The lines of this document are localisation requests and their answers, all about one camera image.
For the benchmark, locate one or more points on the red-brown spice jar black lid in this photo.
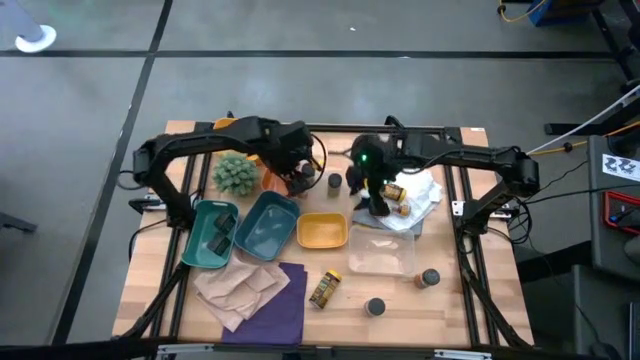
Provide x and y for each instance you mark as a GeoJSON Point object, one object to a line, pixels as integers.
{"type": "Point", "coordinates": [430, 276]}

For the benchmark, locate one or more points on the stand pole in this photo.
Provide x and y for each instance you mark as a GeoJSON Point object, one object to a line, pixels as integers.
{"type": "Point", "coordinates": [20, 20]}

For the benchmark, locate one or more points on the dark cabinet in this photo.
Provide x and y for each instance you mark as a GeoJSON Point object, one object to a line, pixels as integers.
{"type": "Point", "coordinates": [600, 310]}

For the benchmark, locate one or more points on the red framed device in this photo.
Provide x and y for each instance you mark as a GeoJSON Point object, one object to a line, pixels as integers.
{"type": "Point", "coordinates": [607, 210]}

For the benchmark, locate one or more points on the blue box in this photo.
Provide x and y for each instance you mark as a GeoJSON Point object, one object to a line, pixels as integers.
{"type": "Point", "coordinates": [555, 10]}

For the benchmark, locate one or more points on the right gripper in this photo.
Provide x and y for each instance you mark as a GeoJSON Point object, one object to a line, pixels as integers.
{"type": "Point", "coordinates": [375, 160]}

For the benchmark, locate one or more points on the black floor foot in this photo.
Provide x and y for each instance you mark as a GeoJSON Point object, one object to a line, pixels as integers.
{"type": "Point", "coordinates": [17, 222]}

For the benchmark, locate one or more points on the green herb jar black lid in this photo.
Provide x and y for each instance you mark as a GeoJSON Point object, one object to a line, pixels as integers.
{"type": "Point", "coordinates": [309, 170]}
{"type": "Point", "coordinates": [334, 180]}

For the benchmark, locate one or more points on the green succulent potted plant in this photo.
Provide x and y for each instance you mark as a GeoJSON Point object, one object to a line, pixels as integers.
{"type": "Point", "coordinates": [235, 174]}

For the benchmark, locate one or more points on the orange plastic bin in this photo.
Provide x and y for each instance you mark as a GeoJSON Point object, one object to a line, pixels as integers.
{"type": "Point", "coordinates": [272, 182]}

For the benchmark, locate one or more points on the white round stand base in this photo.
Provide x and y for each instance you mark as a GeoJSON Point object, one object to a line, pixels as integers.
{"type": "Point", "coordinates": [42, 45]}

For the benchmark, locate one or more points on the black desk legs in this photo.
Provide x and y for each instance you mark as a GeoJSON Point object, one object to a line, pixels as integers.
{"type": "Point", "coordinates": [555, 129]}

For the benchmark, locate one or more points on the silver aluminium bar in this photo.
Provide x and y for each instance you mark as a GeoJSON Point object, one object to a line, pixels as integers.
{"type": "Point", "coordinates": [185, 348]}
{"type": "Point", "coordinates": [460, 354]}

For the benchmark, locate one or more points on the large yellow plastic bin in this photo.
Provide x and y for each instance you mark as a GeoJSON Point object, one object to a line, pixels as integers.
{"type": "Point", "coordinates": [225, 123]}

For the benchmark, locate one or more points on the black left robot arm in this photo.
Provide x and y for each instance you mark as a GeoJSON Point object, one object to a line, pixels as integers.
{"type": "Point", "coordinates": [200, 137]}

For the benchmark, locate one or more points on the white printed label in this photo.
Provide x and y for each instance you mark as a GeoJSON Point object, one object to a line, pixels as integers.
{"type": "Point", "coordinates": [620, 167]}

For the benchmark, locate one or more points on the small yellow plastic bin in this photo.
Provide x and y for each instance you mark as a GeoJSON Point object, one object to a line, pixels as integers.
{"type": "Point", "coordinates": [322, 231]}

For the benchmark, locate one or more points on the black aluminium rig frame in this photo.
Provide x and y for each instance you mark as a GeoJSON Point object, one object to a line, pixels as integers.
{"type": "Point", "coordinates": [340, 127]}

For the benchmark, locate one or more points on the orange spice jar black lid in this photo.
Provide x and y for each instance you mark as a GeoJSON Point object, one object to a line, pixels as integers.
{"type": "Point", "coordinates": [300, 184]}

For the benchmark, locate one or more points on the green teal plastic bin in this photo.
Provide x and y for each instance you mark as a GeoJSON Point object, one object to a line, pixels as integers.
{"type": "Point", "coordinates": [200, 240]}

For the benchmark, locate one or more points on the white arm base bracket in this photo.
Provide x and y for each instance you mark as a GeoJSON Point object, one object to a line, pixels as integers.
{"type": "Point", "coordinates": [460, 208]}

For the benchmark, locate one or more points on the black equipment cart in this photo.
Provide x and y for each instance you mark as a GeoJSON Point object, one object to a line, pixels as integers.
{"type": "Point", "coordinates": [597, 225]}

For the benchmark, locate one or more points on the clear plastic bin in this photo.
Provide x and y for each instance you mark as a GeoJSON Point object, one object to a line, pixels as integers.
{"type": "Point", "coordinates": [382, 250]}
{"type": "Point", "coordinates": [320, 197]}

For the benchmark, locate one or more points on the dark spice jar black lid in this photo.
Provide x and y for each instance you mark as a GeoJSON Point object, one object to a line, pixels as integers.
{"type": "Point", "coordinates": [375, 306]}

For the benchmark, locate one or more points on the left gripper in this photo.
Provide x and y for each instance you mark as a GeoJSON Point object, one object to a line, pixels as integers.
{"type": "Point", "coordinates": [290, 147]}

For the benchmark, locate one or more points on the tan cloth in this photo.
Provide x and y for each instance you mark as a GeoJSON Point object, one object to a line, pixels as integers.
{"type": "Point", "coordinates": [235, 295]}

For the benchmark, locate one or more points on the white towel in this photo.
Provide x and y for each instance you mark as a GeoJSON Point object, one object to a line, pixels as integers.
{"type": "Point", "coordinates": [425, 195]}

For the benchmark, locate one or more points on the brown spice jar yellow lid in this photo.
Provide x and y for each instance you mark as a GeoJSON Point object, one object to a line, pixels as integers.
{"type": "Point", "coordinates": [325, 290]}
{"type": "Point", "coordinates": [395, 192]}

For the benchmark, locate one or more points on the dark blue plastic bin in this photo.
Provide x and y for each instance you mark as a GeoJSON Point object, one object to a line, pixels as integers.
{"type": "Point", "coordinates": [265, 227]}

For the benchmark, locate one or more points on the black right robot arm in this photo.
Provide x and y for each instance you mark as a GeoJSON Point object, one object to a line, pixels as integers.
{"type": "Point", "coordinates": [465, 155]}

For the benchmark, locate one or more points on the purple cloth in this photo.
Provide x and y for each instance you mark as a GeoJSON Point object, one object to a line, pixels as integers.
{"type": "Point", "coordinates": [280, 315]}

